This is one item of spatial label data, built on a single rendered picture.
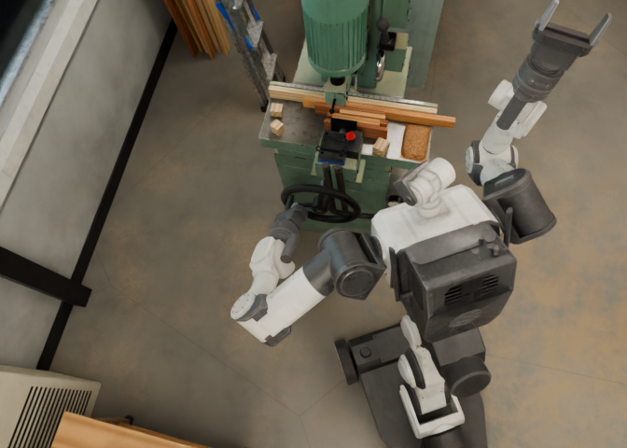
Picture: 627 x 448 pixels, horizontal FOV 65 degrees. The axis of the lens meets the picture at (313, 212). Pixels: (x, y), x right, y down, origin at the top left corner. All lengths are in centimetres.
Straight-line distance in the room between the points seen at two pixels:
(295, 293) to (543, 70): 73
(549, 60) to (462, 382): 78
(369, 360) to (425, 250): 118
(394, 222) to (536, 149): 186
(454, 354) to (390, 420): 93
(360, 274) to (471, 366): 43
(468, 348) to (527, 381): 119
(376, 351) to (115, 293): 136
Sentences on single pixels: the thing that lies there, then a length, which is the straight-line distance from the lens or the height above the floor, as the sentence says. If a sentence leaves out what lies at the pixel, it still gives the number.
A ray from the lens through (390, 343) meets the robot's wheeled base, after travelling 224.
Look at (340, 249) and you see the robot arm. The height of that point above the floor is 136.
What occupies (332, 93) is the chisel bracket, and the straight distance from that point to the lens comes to 165.
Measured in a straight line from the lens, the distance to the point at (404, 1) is 162.
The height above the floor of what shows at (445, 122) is 93.
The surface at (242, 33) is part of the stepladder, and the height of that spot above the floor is 62.
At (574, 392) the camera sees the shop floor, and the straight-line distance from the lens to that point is 261.
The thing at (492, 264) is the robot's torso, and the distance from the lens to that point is 107.
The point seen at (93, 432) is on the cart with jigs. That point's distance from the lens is 209.
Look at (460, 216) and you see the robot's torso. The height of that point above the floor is 136.
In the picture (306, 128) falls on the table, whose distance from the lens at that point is 178.
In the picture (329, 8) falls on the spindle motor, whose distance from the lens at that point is 131.
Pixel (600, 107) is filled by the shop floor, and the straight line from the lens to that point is 320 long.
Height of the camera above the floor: 241
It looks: 68 degrees down
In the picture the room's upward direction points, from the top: 10 degrees counter-clockwise
